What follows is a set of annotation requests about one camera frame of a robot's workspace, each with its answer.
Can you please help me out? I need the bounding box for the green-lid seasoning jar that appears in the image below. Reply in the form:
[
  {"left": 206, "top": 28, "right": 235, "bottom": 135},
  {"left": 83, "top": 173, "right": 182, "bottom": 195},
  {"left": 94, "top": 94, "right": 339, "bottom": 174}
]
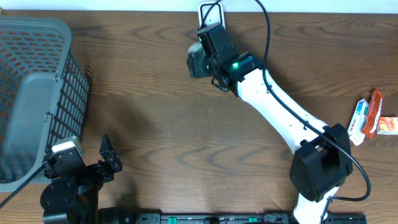
[{"left": 187, "top": 42, "right": 211, "bottom": 78}]

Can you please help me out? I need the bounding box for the white green-label small box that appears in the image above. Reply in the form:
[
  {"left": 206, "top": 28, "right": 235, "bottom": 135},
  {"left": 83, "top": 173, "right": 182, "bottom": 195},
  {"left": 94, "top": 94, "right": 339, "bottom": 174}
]
[{"left": 348, "top": 99, "right": 369, "bottom": 146}]

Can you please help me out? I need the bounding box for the red Top snack bar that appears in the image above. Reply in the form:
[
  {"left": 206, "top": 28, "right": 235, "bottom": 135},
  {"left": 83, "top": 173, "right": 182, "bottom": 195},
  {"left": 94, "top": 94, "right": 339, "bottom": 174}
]
[{"left": 361, "top": 89, "right": 384, "bottom": 139}]

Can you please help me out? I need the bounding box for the orange snack packet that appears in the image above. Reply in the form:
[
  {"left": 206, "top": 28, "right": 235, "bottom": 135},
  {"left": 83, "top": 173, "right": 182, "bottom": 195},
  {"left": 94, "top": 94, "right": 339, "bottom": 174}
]
[{"left": 377, "top": 117, "right": 398, "bottom": 135}]

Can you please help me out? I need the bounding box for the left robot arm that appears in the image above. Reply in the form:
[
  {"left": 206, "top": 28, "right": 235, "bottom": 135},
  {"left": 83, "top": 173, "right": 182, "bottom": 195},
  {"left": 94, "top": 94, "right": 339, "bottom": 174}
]
[{"left": 40, "top": 134, "right": 123, "bottom": 223}]

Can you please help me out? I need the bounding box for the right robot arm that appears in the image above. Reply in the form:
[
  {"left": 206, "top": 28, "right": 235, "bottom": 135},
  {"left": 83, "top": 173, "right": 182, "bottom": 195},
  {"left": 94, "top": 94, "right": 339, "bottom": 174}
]
[{"left": 187, "top": 23, "right": 353, "bottom": 223}]

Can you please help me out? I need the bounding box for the white barcode scanner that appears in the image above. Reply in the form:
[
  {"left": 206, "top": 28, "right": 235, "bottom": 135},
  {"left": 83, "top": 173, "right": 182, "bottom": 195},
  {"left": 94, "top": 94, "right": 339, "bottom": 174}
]
[{"left": 198, "top": 1, "right": 226, "bottom": 28}]

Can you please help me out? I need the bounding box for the grey plastic mesh basket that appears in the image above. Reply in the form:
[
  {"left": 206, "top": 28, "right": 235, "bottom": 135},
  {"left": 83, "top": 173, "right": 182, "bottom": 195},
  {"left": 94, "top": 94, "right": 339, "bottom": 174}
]
[{"left": 1, "top": 16, "right": 90, "bottom": 192}]

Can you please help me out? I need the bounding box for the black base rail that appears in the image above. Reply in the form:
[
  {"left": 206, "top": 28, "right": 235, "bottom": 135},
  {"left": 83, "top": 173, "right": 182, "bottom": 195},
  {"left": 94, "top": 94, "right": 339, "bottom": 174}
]
[{"left": 96, "top": 207, "right": 368, "bottom": 224}]

